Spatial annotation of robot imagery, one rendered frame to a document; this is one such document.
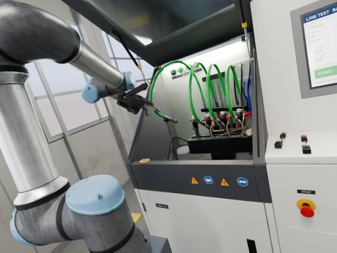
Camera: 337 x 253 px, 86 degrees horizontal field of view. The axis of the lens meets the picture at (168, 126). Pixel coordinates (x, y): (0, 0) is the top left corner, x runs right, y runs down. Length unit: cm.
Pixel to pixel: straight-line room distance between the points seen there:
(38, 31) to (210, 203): 82
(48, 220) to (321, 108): 94
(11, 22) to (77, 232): 43
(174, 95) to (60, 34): 99
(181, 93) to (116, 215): 102
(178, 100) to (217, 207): 78
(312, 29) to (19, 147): 100
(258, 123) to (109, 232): 63
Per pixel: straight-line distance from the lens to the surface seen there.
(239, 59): 119
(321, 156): 72
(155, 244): 59
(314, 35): 94
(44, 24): 49
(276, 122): 91
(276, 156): 71
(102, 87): 80
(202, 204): 92
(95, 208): 44
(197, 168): 81
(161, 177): 95
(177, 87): 134
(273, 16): 98
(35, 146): 51
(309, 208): 77
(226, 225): 95
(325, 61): 92
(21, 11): 49
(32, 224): 54
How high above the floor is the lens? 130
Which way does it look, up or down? 12 degrees down
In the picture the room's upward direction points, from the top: 16 degrees counter-clockwise
